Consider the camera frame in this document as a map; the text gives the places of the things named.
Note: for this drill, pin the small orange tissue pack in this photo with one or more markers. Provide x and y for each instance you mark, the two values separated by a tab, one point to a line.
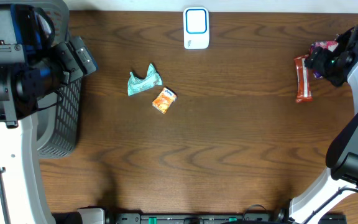
164	100

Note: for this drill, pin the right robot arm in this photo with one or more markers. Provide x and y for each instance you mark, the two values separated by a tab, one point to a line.
337	64

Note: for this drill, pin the mint green packet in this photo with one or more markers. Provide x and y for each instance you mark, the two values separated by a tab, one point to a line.
136	85

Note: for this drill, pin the grey plastic mesh basket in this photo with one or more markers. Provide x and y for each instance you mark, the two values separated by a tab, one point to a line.
57	118

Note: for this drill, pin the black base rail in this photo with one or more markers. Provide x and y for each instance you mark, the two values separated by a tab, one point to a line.
251	215

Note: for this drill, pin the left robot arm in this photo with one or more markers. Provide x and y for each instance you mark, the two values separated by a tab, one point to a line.
22	195

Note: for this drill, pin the red purple snack pack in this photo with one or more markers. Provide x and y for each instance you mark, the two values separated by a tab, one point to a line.
330	45

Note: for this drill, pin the orange red bar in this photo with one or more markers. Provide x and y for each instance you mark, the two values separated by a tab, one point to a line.
303	86

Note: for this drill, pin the white barcode scanner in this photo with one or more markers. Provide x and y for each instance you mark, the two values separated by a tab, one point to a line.
196	28

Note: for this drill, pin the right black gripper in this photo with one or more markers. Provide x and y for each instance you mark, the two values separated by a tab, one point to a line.
321	62

